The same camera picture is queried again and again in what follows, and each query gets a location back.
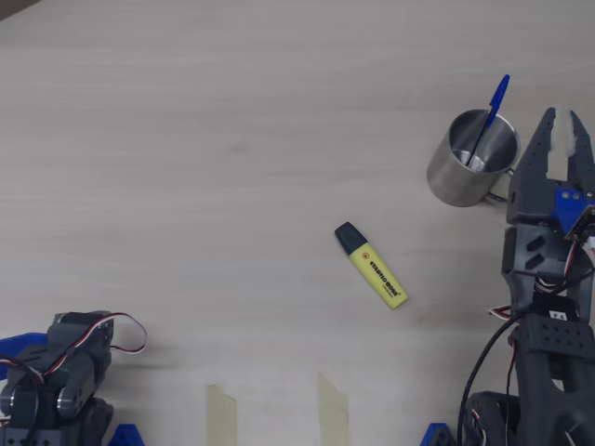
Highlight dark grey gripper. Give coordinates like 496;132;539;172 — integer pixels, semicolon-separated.
47;310;116;374
506;106;595;230

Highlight blue ballpoint pen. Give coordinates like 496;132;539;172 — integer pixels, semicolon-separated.
467;73;511;169

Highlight silver metal cup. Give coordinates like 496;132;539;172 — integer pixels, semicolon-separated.
426;109;522;208

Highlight beige masking tape strip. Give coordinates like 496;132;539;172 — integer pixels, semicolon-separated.
317;374;350;446
205;383;238;446

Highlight yellow highlighter marker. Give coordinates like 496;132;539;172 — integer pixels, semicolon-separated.
334;221;410;311

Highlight wrist camera on blue mount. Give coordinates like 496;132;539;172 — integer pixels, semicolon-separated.
550;185;595;243
0;332;50;368

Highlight red white servo wires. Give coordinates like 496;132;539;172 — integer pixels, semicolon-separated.
59;313;148;373
486;234;595;321

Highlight blue robot base bracket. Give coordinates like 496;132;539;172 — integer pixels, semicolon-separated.
108;423;143;446
419;421;456;446

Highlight black camera cable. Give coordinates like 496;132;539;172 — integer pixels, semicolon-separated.
457;278;526;446

